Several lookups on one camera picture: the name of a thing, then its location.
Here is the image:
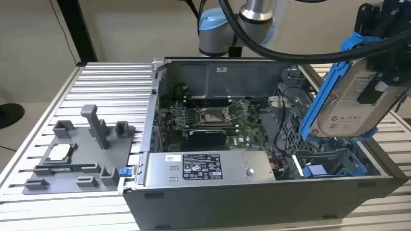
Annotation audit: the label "silver power supply unit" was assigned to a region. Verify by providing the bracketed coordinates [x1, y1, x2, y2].
[144, 151, 276, 188]

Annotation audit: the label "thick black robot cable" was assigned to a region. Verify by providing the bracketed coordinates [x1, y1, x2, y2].
[219, 0, 411, 65]

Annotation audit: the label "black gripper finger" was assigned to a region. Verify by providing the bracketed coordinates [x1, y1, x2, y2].
[356, 71, 388, 104]

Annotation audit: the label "silver CPU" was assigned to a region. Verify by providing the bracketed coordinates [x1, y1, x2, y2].
[47, 144, 72, 162]

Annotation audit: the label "green RAM stick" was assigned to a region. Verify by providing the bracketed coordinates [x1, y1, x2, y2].
[35, 163, 97, 172]

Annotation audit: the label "green motherboard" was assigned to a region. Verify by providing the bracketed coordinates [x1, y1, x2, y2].
[159, 97, 270, 154]

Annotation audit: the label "CPU socket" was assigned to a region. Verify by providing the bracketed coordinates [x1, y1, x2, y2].
[198, 105, 235, 123]

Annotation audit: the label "grey parts rack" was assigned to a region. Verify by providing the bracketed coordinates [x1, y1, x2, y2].
[23, 104, 138, 195]

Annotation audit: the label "braided power wire bundle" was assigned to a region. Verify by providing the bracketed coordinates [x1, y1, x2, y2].
[270, 154, 290, 172]

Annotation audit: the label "dark grey PC case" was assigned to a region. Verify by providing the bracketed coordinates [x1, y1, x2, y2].
[122, 56, 408, 231]

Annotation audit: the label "black round stand foot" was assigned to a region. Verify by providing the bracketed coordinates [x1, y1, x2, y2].
[0, 103, 25, 129]

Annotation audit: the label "black frame post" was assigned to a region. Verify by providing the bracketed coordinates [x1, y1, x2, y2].
[52, 0, 99, 63]

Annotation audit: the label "black RAM slot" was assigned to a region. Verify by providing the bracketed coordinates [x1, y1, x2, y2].
[186, 122, 236, 128]

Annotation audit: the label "perforated metal drive cage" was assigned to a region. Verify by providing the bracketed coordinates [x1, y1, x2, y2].
[266, 95, 326, 154]

